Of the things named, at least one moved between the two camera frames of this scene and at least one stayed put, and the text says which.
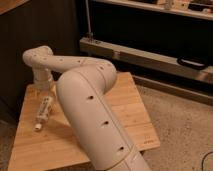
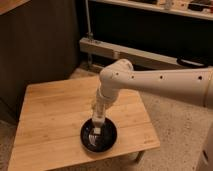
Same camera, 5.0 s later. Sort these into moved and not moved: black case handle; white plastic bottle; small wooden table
Moved: white plastic bottle
Not moved: black case handle; small wooden table
